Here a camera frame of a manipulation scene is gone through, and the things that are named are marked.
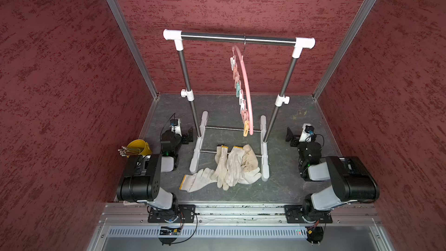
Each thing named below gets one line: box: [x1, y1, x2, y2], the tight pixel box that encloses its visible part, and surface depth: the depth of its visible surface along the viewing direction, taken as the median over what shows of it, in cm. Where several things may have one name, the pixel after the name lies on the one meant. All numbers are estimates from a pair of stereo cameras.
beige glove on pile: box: [240, 144, 259, 172], surface depth 88 cm
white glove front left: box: [178, 167, 218, 193], surface depth 84 cm
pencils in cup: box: [117, 145, 142, 157], surface depth 77 cm
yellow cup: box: [126, 139, 153, 156], surface depth 87 cm
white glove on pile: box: [224, 145, 244, 187], surface depth 85 cm
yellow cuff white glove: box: [211, 145, 229, 192], surface depth 83 cm
